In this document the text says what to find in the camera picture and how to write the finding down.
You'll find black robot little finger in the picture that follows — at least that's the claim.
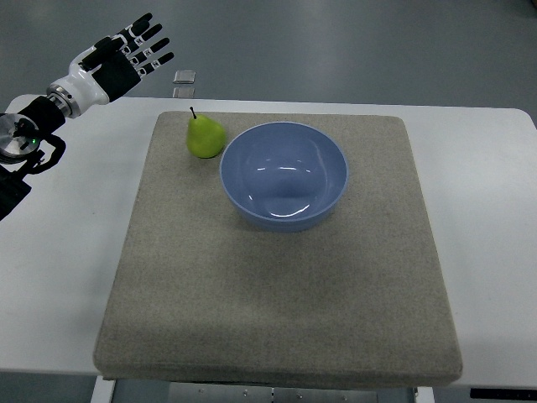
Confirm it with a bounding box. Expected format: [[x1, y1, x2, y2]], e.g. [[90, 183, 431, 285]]
[[137, 52, 175, 76]]

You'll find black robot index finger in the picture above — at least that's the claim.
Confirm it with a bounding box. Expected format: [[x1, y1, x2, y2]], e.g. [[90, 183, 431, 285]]
[[125, 13, 153, 37]]

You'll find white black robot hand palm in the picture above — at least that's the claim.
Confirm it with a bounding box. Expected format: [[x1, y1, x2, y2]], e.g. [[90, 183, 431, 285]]
[[46, 35, 141, 118]]

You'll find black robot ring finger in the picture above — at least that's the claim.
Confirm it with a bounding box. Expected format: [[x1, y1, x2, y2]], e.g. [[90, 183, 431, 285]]
[[132, 38, 169, 63]]

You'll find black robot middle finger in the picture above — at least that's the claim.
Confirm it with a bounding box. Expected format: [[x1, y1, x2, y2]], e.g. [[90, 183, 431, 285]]
[[128, 24, 162, 50]]

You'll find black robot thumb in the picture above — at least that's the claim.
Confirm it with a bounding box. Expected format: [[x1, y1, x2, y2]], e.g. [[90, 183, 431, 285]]
[[79, 37, 123, 71]]

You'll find green pear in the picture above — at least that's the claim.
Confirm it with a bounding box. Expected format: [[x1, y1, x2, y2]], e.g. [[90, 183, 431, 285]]
[[185, 107, 227, 159]]

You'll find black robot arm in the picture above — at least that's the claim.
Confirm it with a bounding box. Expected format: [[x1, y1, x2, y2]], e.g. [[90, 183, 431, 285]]
[[1, 13, 174, 217]]

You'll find blue bowl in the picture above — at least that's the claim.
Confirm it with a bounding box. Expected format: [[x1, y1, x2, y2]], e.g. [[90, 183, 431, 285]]
[[219, 122, 350, 233]]

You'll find upper metal floor plate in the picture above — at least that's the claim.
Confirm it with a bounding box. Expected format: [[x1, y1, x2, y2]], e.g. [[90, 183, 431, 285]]
[[173, 71, 196, 84]]

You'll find metal floor plate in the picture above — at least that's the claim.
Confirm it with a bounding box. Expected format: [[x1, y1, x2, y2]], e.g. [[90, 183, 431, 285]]
[[173, 71, 196, 84], [172, 86, 195, 99]]

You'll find lower metal floor plate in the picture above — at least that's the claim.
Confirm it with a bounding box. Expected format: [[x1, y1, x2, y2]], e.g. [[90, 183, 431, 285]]
[[172, 86, 195, 99]]

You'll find beige felt mat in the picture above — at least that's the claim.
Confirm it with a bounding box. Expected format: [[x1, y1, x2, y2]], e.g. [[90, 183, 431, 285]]
[[93, 112, 463, 389]]

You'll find white table frame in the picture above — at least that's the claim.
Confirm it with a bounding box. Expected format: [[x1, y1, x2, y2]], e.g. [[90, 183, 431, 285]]
[[90, 375, 437, 403]]

